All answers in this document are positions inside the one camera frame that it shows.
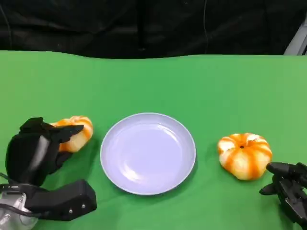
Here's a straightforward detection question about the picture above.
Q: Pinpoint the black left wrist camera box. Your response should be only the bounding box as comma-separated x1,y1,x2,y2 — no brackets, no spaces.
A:
25,179,97,221

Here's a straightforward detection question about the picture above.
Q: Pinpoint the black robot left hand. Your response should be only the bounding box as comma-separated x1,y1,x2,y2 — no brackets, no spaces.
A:
5,116,84,186

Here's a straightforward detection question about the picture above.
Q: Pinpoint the green table cloth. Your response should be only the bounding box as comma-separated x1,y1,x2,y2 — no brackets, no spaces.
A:
0,50,307,230

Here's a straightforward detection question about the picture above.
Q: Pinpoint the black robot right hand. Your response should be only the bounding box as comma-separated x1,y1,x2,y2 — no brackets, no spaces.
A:
259,162,307,227

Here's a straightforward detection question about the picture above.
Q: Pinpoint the lilac plate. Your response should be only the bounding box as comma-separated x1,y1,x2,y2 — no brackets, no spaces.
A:
100,112,197,196

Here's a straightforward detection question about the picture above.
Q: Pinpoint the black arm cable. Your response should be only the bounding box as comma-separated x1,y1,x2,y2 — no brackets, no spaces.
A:
0,203,40,218
0,172,15,186

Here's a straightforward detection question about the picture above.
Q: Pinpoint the black backdrop curtain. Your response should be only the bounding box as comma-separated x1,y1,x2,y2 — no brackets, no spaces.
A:
0,0,307,59

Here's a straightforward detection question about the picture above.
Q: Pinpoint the orange white toy bread roll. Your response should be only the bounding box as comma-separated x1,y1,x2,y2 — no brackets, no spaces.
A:
217,133,273,181
49,115,94,153

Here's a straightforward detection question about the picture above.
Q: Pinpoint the grey metal frame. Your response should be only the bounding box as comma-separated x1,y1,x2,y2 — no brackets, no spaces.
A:
283,20,307,56

